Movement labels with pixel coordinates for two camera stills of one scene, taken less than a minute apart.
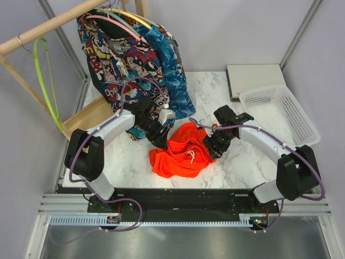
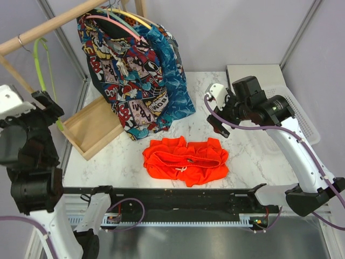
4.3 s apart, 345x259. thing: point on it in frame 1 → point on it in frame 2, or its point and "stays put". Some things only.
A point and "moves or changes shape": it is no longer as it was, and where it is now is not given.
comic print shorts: (124, 60) stays put
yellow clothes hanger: (129, 14) stays put
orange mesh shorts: (186, 154) moves or changes shape
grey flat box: (246, 77) stays put
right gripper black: (209, 142) → (230, 98)
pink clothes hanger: (108, 18) stays put
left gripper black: (158, 139) → (52, 110)
